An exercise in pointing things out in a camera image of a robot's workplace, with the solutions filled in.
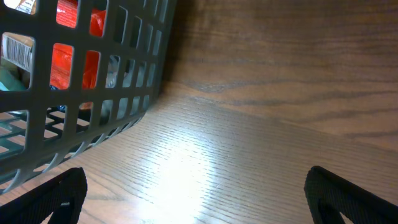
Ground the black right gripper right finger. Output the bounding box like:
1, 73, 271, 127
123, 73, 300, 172
304, 166, 397, 224

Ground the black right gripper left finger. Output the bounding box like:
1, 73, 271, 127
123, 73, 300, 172
1, 167, 88, 224

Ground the red orange cracker package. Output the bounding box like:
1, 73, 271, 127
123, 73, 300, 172
0, 0, 108, 91

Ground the grey plastic lattice basket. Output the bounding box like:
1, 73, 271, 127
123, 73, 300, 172
1, 1, 177, 194

